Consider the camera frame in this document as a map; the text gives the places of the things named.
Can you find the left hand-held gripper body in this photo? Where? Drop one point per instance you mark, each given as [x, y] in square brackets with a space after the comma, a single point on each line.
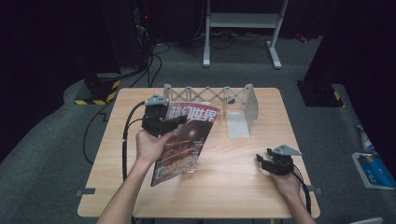
[154, 119]

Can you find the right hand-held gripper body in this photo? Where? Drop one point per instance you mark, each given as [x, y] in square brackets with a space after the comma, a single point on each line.
[281, 165]

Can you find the red cover magazine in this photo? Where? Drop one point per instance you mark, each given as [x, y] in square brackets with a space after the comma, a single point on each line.
[186, 146]

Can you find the grey expandable metal book rack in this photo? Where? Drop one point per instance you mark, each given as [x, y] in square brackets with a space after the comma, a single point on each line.
[239, 124]

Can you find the person's right hand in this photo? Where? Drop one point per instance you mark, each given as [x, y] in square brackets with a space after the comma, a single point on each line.
[289, 186]

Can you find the person's left hand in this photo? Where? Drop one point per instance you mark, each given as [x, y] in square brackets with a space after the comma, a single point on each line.
[149, 147]

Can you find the grey tape strip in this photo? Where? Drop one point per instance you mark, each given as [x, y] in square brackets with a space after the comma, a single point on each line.
[85, 192]
[313, 189]

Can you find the black base with yellow stripes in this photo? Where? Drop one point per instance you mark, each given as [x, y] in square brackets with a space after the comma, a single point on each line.
[99, 90]

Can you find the black stand base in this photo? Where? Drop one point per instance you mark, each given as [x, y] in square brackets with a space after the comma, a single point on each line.
[320, 95]

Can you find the blue and white box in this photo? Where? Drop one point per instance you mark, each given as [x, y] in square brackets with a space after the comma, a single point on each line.
[375, 171]

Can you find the small red object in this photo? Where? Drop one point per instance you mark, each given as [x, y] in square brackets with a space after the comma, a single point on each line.
[301, 38]

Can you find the white metal stand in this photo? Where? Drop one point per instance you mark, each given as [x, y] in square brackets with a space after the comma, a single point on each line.
[243, 20]

